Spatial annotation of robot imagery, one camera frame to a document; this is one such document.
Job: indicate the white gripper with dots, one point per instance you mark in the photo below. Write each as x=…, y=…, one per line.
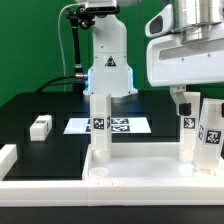
x=169, y=63

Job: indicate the white desk tabletop tray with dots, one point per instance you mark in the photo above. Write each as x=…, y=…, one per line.
x=150, y=162

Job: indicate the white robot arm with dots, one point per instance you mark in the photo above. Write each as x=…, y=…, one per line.
x=194, y=20

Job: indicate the fiducial marker sheet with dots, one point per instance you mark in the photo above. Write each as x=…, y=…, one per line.
x=118, y=125

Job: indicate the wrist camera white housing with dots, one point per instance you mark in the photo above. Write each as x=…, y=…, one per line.
x=161, y=24

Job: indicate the white U-shaped fence frame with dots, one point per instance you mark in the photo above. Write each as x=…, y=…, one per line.
x=98, y=192

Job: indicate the overhead camera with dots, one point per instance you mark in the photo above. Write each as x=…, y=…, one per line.
x=99, y=7

